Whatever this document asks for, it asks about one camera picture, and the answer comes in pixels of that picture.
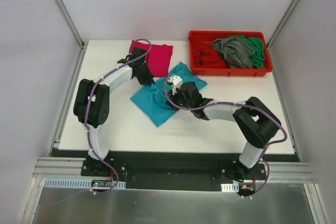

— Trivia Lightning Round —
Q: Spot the teal t shirt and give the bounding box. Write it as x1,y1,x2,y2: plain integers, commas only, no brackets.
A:
130,62,207,127

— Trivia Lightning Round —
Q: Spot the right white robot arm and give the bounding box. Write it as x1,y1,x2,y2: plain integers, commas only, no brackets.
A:
165,81,282,182

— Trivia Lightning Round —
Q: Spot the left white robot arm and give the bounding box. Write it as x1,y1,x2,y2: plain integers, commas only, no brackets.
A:
73,46,154,176

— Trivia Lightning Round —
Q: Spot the folded magenta t shirt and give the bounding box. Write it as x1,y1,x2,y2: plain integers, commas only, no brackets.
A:
129,40,173,78

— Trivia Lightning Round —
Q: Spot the dark red t shirt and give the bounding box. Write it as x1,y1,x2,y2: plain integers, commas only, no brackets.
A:
189,36,226,68

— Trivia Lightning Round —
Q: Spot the red plastic bin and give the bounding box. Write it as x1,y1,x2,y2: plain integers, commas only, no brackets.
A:
189,30,273,77

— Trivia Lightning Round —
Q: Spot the grey t shirt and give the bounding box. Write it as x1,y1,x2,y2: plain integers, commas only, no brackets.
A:
211,36,255,69

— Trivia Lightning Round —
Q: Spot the green t shirt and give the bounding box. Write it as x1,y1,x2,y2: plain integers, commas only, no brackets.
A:
242,36,266,69

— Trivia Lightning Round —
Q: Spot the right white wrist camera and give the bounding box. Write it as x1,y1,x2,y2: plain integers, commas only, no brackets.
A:
167,75,183,88

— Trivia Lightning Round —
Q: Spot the left aluminium frame post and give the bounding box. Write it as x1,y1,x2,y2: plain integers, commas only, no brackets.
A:
54,0,86,49

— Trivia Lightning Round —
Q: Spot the aluminium frame post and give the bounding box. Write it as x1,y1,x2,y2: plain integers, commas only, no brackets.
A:
54,0,86,49
267,0,301,50

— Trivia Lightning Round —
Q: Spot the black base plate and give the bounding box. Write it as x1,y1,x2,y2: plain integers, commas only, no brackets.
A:
81,151,266,191

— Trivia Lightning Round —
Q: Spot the right white cable duct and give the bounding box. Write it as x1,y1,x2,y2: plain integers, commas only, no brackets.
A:
220,183,239,193

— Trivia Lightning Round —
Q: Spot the white cable duct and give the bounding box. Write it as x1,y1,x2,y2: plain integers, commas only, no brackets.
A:
44,178,126,190
220,183,239,193

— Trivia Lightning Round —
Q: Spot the left white cable duct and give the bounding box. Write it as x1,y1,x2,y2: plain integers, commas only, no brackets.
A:
44,178,126,190

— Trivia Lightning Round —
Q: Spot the right aluminium frame post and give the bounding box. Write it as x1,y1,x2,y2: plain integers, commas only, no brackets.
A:
267,0,301,50

